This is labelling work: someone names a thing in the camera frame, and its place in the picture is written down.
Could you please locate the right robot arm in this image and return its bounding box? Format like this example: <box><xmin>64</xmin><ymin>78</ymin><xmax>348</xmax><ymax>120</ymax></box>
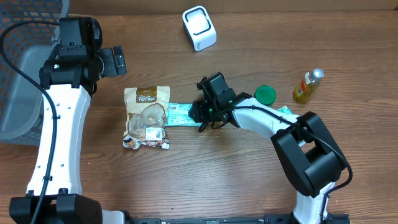
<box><xmin>188</xmin><ymin>72</ymin><xmax>353</xmax><ymax>223</ymax></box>

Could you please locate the brown snack pouch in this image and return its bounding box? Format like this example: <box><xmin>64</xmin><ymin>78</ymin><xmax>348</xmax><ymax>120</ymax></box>
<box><xmin>123</xmin><ymin>86</ymin><xmax>170</xmax><ymax>149</ymax></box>

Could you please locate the white barcode scanner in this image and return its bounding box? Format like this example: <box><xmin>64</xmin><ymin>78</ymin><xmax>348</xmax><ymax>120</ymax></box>
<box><xmin>182</xmin><ymin>6</ymin><xmax>217</xmax><ymax>52</ymax></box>

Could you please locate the grey plastic mesh basket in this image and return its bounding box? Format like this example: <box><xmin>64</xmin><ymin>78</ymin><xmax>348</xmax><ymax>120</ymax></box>
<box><xmin>1</xmin><ymin>0</ymin><xmax>70</xmax><ymax>146</ymax></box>

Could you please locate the green tissue pack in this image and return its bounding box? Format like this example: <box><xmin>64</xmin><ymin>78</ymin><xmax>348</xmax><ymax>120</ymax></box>
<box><xmin>277</xmin><ymin>105</ymin><xmax>292</xmax><ymax>114</ymax></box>

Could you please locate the green lid white jar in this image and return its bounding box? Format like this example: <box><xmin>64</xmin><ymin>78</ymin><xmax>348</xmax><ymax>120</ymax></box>
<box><xmin>254</xmin><ymin>85</ymin><xmax>277</xmax><ymax>106</ymax></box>

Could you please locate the yellow oil bottle silver cap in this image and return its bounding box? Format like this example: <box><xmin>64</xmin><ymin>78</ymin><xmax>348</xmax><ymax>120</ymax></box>
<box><xmin>292</xmin><ymin>68</ymin><xmax>324</xmax><ymax>103</ymax></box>

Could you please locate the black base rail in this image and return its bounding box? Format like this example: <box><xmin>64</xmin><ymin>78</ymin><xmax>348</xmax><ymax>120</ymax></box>
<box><xmin>124</xmin><ymin>213</ymin><xmax>351</xmax><ymax>224</ymax></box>

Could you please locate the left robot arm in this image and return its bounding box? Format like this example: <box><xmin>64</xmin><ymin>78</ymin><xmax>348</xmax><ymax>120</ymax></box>
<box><xmin>9</xmin><ymin>17</ymin><xmax>129</xmax><ymax>223</ymax></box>

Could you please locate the mint green snack bar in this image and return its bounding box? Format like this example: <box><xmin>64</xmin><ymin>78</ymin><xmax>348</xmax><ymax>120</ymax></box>
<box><xmin>165</xmin><ymin>103</ymin><xmax>201</xmax><ymax>127</ymax></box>

